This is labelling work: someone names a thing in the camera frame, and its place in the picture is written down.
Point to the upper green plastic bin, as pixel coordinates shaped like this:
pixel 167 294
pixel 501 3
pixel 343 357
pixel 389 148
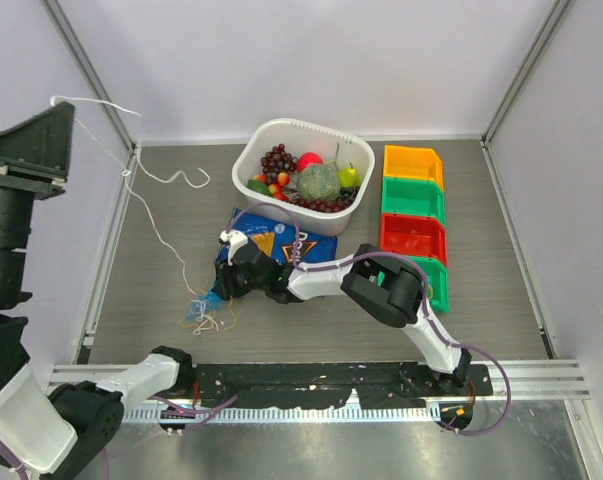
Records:
pixel 413 198

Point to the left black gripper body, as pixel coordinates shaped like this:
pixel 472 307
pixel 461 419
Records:
pixel 19 177

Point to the lower dark grape bunch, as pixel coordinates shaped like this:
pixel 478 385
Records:
pixel 345 199

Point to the blue Doritos chip bag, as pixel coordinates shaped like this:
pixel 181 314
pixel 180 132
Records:
pixel 274 233

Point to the lower green plastic bin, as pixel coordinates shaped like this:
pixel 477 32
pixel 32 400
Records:
pixel 437 275

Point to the green netted melon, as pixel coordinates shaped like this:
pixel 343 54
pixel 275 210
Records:
pixel 318 182

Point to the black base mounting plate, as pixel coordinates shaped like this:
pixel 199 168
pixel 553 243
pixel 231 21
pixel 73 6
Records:
pixel 377 385

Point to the red plastic bin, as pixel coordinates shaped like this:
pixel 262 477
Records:
pixel 413 236

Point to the white slotted cable duct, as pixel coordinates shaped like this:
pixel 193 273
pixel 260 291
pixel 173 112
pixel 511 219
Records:
pixel 352 413

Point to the green pear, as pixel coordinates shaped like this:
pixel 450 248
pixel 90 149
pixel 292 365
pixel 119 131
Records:
pixel 348 177

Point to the white plastic fruit tub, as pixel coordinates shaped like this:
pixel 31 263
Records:
pixel 337 148

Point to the red apple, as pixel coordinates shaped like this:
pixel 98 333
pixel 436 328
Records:
pixel 308 159

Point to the dark red grape bunch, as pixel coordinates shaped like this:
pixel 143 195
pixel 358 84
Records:
pixel 277 160

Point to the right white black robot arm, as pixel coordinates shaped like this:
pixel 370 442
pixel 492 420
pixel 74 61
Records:
pixel 391 288

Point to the green plastic bin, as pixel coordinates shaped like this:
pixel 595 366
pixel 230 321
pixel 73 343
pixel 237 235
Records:
pixel 413 198
pixel 437 275

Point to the green lime fruit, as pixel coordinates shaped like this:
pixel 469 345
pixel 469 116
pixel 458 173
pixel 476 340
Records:
pixel 259 187

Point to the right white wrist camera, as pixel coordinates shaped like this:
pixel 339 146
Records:
pixel 233 240

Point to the red yellow cherries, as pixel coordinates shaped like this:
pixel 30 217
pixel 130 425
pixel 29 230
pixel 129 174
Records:
pixel 276 188

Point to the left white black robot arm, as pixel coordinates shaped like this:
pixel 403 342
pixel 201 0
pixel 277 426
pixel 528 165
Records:
pixel 56 435

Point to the orange plastic bin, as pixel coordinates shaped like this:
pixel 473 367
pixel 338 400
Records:
pixel 414 163

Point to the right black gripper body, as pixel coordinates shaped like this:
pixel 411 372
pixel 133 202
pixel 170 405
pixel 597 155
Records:
pixel 235 283

